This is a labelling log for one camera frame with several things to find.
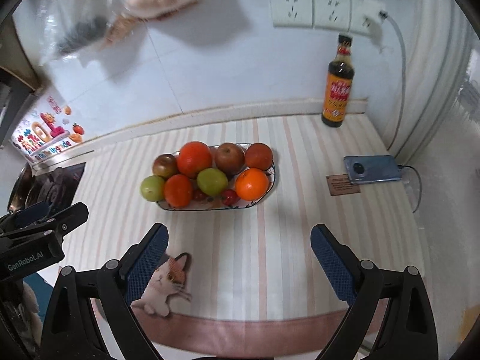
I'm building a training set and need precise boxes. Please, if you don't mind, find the green fruit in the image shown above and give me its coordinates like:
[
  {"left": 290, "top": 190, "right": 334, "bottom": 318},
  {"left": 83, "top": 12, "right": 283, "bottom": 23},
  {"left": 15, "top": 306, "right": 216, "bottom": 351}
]
[
  {"left": 197, "top": 168, "right": 229, "bottom": 197},
  {"left": 140, "top": 175, "right": 165, "bottom": 203}
]

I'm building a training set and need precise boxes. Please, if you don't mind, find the dark orange tangerine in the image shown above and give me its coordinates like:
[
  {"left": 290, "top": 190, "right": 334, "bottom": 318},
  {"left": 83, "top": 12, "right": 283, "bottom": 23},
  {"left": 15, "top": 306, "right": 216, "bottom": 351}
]
[{"left": 245, "top": 142, "right": 273, "bottom": 171}]

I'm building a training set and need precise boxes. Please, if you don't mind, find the black stove top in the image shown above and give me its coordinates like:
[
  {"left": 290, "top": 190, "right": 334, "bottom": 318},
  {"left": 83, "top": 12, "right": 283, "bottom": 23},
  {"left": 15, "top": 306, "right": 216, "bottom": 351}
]
[{"left": 7, "top": 163, "right": 86, "bottom": 215}]

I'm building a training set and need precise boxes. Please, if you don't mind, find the small red apple left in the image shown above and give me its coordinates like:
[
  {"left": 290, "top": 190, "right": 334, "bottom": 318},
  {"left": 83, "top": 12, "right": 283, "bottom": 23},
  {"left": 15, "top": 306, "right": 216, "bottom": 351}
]
[{"left": 152, "top": 154, "right": 178, "bottom": 180}]

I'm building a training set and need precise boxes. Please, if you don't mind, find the red-orange tangerine top left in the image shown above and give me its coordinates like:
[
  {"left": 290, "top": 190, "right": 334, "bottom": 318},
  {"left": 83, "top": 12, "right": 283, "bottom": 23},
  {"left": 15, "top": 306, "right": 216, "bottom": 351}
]
[{"left": 176, "top": 141, "right": 213, "bottom": 179}]

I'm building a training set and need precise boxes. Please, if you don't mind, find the floral ceramic fruit plate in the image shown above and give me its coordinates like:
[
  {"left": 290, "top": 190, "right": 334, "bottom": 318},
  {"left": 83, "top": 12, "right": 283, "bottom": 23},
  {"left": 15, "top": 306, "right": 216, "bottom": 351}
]
[{"left": 156, "top": 142, "right": 277, "bottom": 212}]

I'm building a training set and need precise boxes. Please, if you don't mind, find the green fruit in plate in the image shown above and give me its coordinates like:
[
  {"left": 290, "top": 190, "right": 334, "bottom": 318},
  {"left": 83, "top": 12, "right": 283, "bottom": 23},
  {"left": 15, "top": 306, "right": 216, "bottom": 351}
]
[{"left": 197, "top": 168, "right": 229, "bottom": 197}]

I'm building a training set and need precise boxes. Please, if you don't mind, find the brown paper card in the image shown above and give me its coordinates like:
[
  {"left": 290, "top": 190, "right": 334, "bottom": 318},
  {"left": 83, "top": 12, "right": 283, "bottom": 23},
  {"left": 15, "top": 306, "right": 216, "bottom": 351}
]
[{"left": 326, "top": 174, "right": 360, "bottom": 197}]

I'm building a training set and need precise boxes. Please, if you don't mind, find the blue smartphone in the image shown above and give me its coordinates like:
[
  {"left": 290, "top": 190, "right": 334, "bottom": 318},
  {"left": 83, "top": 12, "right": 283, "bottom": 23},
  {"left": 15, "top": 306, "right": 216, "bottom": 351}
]
[{"left": 343, "top": 155, "right": 401, "bottom": 185}]

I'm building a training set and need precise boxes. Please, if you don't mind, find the dark red apple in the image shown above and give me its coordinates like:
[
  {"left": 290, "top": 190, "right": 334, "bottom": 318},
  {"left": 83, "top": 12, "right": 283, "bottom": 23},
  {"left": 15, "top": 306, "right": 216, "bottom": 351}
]
[{"left": 214, "top": 142, "right": 245, "bottom": 176}]

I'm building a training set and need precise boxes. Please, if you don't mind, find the large orange in front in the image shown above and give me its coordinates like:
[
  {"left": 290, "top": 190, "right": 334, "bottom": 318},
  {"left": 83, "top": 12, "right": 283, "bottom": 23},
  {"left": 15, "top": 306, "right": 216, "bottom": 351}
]
[{"left": 234, "top": 168, "right": 269, "bottom": 201}]

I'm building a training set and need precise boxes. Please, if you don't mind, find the soy sauce bottle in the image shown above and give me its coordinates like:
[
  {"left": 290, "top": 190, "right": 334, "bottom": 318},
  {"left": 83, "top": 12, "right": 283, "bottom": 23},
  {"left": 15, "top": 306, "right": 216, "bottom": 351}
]
[{"left": 321, "top": 34, "right": 355, "bottom": 128}]

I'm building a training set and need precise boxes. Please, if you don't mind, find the white charger plug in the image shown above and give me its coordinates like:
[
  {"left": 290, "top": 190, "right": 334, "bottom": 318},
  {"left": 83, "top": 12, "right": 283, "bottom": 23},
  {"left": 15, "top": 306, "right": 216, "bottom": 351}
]
[{"left": 362, "top": 0, "right": 386, "bottom": 47}]

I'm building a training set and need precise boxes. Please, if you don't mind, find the colourful wall sticker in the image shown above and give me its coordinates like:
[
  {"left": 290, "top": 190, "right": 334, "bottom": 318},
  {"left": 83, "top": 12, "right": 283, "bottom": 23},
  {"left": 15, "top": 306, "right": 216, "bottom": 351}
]
[{"left": 10, "top": 93, "right": 86, "bottom": 165}]

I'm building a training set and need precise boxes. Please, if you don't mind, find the plastic bag on wall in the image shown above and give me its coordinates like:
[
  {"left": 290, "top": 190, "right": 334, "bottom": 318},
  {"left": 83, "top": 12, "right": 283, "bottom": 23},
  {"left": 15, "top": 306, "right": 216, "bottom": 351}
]
[{"left": 39, "top": 0, "right": 217, "bottom": 65}]

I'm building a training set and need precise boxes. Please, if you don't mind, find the white wall socket panel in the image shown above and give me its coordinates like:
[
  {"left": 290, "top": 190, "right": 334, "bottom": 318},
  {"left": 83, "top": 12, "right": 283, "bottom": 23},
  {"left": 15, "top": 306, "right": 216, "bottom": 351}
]
[{"left": 269, "top": 0, "right": 365, "bottom": 36}]

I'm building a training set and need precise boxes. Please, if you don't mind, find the grey charging cable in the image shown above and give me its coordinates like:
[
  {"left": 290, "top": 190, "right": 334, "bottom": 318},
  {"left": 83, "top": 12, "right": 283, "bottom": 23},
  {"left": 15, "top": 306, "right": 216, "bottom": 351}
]
[{"left": 380, "top": 10, "right": 424, "bottom": 215}]

